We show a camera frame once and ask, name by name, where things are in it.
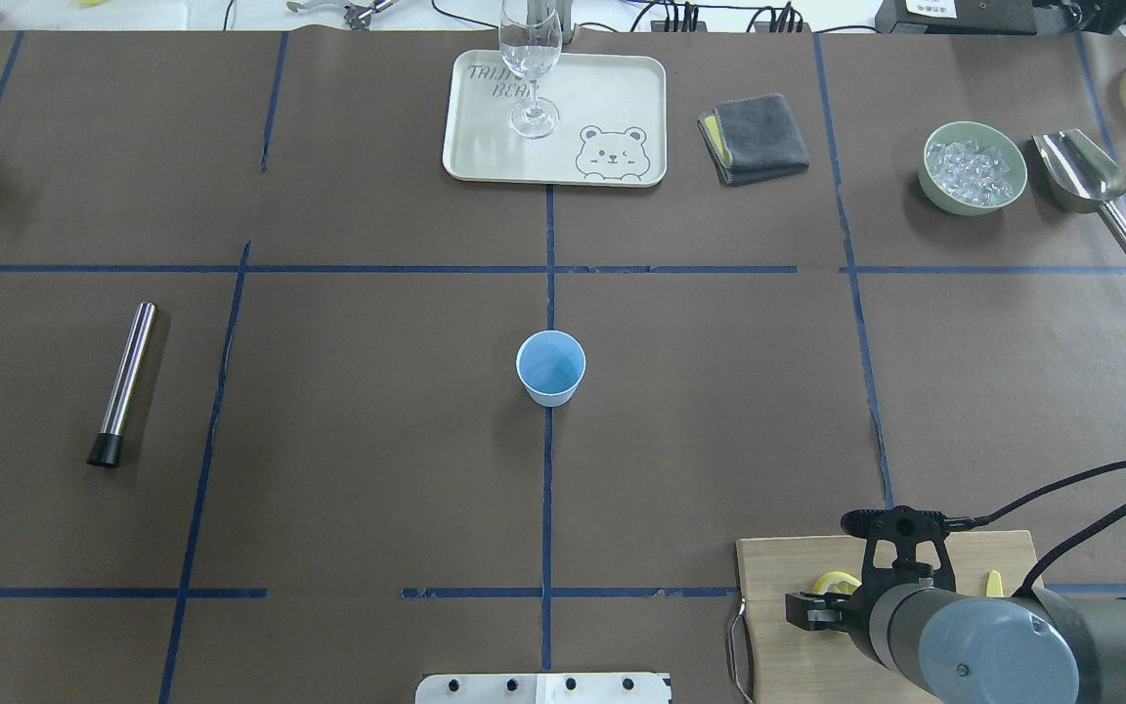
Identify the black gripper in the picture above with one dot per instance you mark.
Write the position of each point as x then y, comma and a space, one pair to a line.
854, 612

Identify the yellow lemon slice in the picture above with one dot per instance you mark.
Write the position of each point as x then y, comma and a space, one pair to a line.
836, 582

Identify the steel muddler black tip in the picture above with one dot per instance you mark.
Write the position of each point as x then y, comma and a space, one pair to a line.
106, 449

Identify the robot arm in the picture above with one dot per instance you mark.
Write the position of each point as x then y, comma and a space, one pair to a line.
1033, 647

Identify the light blue plastic cup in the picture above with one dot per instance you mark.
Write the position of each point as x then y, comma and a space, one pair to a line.
551, 365

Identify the green bowl with ice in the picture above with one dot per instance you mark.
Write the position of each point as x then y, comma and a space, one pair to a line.
971, 169

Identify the metal ice scoop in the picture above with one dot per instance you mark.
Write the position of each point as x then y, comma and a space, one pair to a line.
1083, 178

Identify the grey folded cloth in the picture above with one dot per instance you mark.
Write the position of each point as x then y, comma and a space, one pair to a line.
754, 139

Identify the clear wine glass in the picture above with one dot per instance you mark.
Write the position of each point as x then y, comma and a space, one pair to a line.
530, 41

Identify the metal reacher grabber tool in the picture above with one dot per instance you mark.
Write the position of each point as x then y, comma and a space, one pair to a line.
357, 15

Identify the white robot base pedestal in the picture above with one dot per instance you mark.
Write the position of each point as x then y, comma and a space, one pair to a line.
582, 687

